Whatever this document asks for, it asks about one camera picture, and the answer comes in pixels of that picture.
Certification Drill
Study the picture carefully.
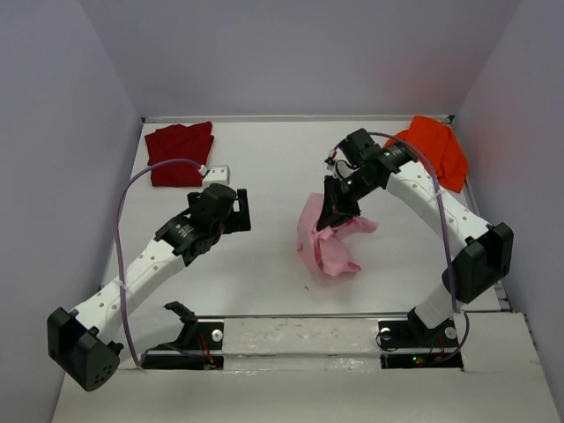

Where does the pink t shirt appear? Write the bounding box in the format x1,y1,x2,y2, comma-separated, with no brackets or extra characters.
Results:
296,193,379,277

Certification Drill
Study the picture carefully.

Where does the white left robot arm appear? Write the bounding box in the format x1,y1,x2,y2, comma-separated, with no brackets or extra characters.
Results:
47,183,251,392

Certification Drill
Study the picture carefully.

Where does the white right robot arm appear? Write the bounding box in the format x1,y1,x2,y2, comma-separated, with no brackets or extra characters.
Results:
316,129,514,338

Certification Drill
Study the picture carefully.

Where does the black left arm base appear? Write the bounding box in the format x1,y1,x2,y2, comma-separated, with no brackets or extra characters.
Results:
140,301,225,370

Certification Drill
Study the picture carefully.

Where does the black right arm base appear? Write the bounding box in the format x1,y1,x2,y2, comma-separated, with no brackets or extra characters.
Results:
375,310,464,370

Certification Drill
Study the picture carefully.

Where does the dark red folded t shirt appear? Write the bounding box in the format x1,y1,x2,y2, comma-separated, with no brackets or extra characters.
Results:
145,122,214,188

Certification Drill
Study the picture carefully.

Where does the orange t shirt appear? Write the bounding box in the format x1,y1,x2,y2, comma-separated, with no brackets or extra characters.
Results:
397,115,469,193

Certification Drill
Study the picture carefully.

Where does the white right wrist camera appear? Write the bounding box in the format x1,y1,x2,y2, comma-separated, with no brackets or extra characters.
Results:
324,155,341,178

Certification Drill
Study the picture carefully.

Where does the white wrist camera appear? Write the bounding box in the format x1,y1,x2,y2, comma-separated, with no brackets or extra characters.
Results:
324,155,341,178
200,165,231,187

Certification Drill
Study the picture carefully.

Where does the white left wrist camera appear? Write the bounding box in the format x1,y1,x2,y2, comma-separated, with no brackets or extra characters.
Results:
200,165,231,187

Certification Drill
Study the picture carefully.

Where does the aluminium table front rail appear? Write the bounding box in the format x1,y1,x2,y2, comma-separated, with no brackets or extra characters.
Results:
193,311,512,320

